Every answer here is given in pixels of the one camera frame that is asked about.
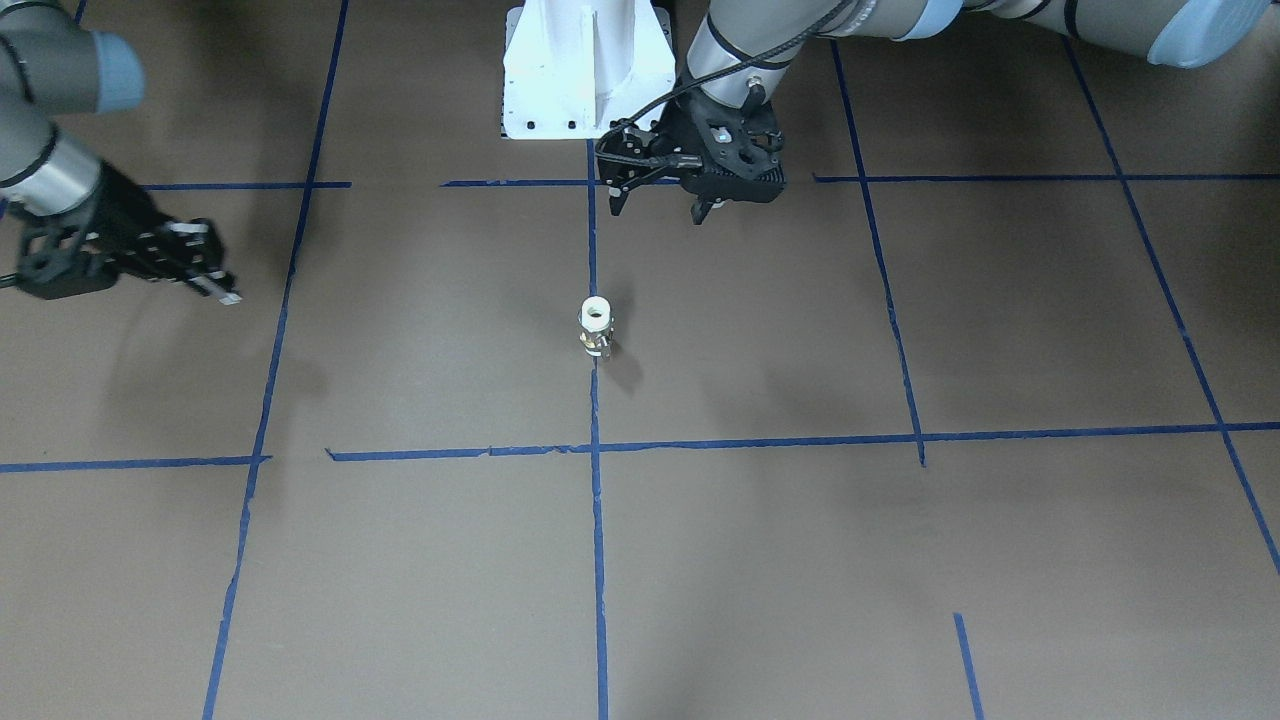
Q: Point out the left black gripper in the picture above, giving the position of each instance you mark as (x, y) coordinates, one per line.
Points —
(676, 135)

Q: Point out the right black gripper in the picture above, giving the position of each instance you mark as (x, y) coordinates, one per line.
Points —
(121, 216)

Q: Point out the white brass PPR valve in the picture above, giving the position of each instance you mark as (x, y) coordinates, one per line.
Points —
(596, 323)

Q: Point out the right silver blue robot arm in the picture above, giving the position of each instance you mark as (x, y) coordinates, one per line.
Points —
(53, 67)

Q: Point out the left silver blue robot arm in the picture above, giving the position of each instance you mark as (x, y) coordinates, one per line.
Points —
(749, 45)

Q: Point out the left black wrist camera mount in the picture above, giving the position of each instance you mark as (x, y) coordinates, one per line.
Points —
(740, 149)

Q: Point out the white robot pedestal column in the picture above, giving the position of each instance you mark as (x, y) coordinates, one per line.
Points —
(573, 67)

